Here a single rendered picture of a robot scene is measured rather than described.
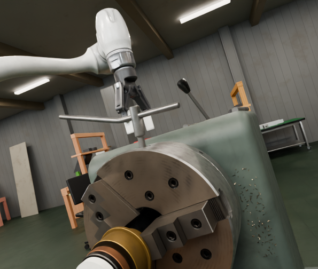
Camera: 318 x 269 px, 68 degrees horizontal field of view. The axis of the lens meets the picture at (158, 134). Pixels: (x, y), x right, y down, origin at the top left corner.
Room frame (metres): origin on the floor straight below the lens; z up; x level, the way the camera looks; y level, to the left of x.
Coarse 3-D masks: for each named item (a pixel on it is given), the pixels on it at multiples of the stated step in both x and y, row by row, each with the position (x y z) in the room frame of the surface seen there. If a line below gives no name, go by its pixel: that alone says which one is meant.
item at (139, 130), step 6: (132, 108) 0.48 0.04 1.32; (138, 108) 0.48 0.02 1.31; (132, 114) 0.48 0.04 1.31; (132, 120) 0.48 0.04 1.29; (138, 120) 0.48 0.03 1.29; (138, 126) 0.48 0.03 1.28; (138, 132) 0.48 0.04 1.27; (144, 132) 0.48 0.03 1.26; (138, 138) 0.48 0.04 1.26; (138, 144) 0.49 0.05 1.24; (144, 144) 0.48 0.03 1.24
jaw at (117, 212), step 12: (96, 180) 0.49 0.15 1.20; (96, 192) 0.44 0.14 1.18; (108, 192) 0.46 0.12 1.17; (96, 204) 0.44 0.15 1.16; (108, 204) 0.43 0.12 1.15; (120, 204) 0.45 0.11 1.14; (96, 216) 0.42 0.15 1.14; (108, 216) 0.41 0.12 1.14; (120, 216) 0.42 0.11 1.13; (132, 216) 0.44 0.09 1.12; (108, 228) 0.39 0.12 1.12
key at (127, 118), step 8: (176, 104) 0.43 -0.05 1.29; (144, 112) 0.47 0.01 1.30; (152, 112) 0.46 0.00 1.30; (160, 112) 0.45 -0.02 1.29; (80, 120) 0.56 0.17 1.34; (88, 120) 0.55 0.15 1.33; (96, 120) 0.54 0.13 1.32; (104, 120) 0.52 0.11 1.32; (112, 120) 0.51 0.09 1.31; (120, 120) 0.50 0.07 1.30; (128, 120) 0.49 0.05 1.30
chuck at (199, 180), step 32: (128, 160) 0.45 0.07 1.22; (160, 160) 0.43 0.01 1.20; (192, 160) 0.43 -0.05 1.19; (128, 192) 0.46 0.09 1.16; (160, 192) 0.43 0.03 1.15; (192, 192) 0.41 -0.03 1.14; (224, 192) 0.43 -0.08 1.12; (224, 224) 0.39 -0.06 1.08; (192, 256) 0.42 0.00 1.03; (224, 256) 0.40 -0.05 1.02
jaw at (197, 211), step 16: (192, 208) 0.39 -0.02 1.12; (208, 208) 0.39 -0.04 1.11; (224, 208) 0.41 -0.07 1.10; (160, 224) 0.38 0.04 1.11; (176, 224) 0.37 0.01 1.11; (192, 224) 0.37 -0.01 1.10; (208, 224) 0.36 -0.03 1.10; (144, 240) 0.36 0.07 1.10; (160, 240) 0.37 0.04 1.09; (176, 240) 0.36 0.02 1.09; (160, 256) 0.36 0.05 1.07
